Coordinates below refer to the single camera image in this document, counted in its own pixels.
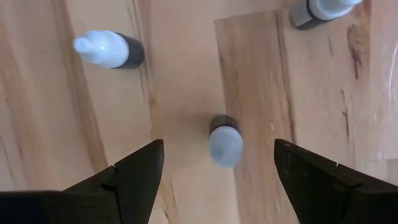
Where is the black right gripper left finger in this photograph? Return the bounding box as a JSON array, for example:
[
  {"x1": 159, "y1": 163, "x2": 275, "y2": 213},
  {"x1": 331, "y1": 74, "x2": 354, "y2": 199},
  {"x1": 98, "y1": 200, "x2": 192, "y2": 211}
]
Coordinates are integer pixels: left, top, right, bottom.
[{"x1": 0, "y1": 139, "x2": 165, "y2": 224}]

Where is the small food coloring bottle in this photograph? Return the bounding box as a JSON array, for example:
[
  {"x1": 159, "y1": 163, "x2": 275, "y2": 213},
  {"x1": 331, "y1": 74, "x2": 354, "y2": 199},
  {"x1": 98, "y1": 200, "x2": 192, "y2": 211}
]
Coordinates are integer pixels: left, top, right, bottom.
[
  {"x1": 73, "y1": 29, "x2": 146, "y2": 70},
  {"x1": 207, "y1": 114, "x2": 244, "y2": 169},
  {"x1": 289, "y1": 0, "x2": 363, "y2": 31}
]

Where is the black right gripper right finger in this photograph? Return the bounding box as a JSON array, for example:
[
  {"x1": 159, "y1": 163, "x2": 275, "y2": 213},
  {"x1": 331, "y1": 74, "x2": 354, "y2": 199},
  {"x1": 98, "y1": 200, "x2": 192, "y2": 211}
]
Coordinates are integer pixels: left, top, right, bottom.
[{"x1": 273, "y1": 138, "x2": 398, "y2": 224}]

